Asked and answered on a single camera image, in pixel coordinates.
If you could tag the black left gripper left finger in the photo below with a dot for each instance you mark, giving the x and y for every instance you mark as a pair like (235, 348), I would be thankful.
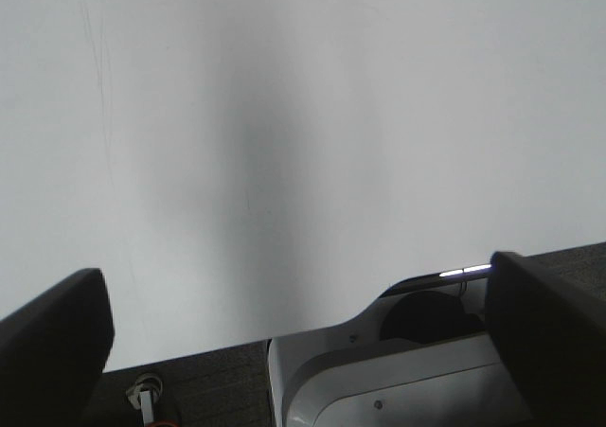
(53, 352)

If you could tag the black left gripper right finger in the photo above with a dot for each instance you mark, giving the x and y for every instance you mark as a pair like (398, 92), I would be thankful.
(550, 335)

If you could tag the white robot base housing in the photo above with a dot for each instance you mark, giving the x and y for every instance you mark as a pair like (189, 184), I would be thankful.
(418, 355)

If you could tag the white orange floor connector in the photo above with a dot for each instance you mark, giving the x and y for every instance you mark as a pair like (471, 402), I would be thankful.
(154, 403)

